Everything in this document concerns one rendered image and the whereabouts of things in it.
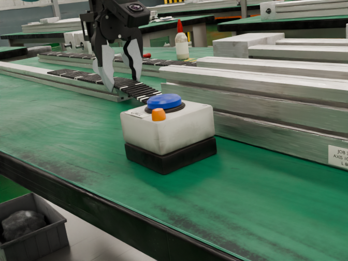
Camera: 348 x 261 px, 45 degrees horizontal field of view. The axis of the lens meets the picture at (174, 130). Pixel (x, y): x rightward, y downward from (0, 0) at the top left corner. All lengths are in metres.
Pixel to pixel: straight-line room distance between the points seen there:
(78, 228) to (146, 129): 1.14
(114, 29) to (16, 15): 11.66
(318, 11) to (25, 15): 10.80
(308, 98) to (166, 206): 0.19
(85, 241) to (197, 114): 1.07
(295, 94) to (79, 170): 0.26
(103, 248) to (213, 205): 1.06
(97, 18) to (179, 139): 0.39
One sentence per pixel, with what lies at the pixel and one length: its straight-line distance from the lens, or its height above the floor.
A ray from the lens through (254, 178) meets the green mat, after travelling 0.43.
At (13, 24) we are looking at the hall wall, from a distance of 12.39.
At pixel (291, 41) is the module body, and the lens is 0.78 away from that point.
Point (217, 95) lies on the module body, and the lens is 0.53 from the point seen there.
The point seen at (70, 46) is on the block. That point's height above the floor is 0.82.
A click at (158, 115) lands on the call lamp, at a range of 0.44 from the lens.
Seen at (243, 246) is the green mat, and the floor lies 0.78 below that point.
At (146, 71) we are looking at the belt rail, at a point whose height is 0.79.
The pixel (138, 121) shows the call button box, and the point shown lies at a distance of 0.46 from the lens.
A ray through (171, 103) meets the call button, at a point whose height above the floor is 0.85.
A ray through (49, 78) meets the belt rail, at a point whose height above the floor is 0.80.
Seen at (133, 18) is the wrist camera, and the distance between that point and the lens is 0.73.
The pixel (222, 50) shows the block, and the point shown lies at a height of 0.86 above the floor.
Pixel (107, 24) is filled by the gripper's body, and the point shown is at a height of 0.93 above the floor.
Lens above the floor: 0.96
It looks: 18 degrees down
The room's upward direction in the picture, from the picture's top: 7 degrees counter-clockwise
